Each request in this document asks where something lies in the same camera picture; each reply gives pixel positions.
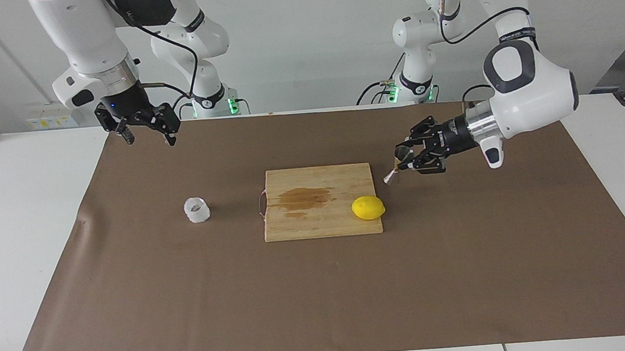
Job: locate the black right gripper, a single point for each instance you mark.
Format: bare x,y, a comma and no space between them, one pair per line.
125,103

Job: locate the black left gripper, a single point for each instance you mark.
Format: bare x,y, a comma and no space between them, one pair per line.
454,136

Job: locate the steel double jigger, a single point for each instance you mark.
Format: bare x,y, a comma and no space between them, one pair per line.
391,177

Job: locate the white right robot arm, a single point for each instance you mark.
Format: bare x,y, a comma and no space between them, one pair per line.
83,31

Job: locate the yellow lemon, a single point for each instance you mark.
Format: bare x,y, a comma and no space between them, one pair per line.
368,208

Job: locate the wooden cutting board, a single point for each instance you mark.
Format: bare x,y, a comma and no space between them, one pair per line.
321,219

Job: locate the brown paper table mat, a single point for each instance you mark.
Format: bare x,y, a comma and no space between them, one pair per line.
322,297

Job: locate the white wall power outlet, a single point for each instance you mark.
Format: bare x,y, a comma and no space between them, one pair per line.
51,117

